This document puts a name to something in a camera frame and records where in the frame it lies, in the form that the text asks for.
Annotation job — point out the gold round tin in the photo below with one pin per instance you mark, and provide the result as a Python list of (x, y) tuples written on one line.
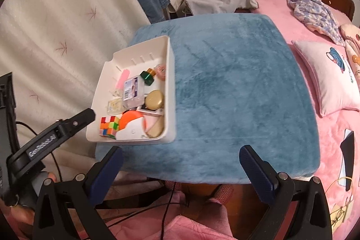
[(154, 99)]

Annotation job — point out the pink cartoon pillow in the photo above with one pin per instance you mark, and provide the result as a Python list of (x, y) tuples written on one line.
[(329, 82)]

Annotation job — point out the orange round case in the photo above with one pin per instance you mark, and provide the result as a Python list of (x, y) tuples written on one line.
[(129, 117)]

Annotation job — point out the pink fleece pants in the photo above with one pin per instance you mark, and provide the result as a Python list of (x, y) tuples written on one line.
[(191, 228)]

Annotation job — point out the pink slipper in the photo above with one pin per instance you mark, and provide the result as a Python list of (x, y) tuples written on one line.
[(222, 191), (172, 186)]

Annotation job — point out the white plastic tray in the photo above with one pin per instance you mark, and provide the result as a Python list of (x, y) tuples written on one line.
[(132, 51)]

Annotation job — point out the pink hair roller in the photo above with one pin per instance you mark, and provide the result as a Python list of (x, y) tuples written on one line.
[(123, 81)]

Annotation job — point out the cream patterned curtain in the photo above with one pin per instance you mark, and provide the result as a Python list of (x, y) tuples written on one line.
[(56, 18)]

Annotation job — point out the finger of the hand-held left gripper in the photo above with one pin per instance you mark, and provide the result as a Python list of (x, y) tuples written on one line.
[(78, 120)]

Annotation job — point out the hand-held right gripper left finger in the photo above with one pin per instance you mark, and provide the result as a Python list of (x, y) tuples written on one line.
[(108, 172)]

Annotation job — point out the multicolour puzzle cube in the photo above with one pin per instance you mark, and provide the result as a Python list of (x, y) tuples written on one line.
[(108, 126)]

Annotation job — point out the white plastic holder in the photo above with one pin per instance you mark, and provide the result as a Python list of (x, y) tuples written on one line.
[(132, 131)]

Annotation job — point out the blue plush blanket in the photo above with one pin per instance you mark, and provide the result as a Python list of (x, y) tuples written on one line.
[(225, 88)]

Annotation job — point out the black monitor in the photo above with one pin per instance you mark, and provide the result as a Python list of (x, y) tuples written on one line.
[(7, 116)]

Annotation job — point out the clear labelled plastic box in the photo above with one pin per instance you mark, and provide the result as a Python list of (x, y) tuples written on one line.
[(132, 89)]

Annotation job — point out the blue floral blanket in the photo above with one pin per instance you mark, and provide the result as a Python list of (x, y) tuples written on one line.
[(312, 9)]

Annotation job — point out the pink cartoon quilt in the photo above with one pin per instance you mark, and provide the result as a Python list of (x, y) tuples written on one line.
[(353, 43)]

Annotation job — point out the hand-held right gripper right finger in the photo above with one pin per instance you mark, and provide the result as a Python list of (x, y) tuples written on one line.
[(254, 172)]

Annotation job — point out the small clear plastic box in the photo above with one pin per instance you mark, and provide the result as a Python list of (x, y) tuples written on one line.
[(114, 106)]

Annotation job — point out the person's left hand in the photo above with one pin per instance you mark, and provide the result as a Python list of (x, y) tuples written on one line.
[(21, 216)]

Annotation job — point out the pink round container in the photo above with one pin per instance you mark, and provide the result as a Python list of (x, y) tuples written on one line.
[(161, 71)]

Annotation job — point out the green bottle with gold cap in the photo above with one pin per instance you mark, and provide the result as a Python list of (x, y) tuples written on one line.
[(147, 78)]

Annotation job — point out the pink bed sheet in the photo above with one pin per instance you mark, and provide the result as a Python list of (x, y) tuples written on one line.
[(323, 144)]

